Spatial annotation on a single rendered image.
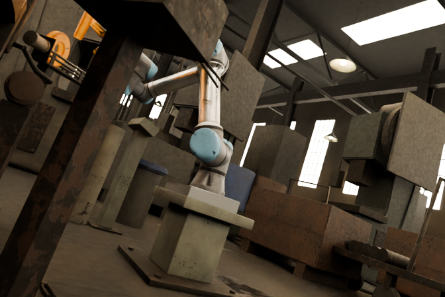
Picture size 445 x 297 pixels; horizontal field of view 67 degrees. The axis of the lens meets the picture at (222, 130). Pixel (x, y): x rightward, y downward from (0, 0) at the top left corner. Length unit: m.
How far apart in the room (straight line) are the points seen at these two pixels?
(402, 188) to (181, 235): 5.21
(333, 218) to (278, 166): 3.01
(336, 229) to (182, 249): 1.89
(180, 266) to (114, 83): 0.81
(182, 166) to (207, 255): 2.39
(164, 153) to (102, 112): 2.83
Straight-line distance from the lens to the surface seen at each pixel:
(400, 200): 6.19
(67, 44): 1.70
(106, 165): 1.82
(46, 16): 4.13
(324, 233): 2.87
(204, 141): 1.25
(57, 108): 3.84
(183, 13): 0.65
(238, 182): 4.29
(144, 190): 2.29
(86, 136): 0.69
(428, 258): 4.16
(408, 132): 5.83
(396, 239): 4.31
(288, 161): 5.99
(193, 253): 1.33
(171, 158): 3.57
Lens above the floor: 0.30
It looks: 12 degrees up
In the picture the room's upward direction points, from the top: 20 degrees clockwise
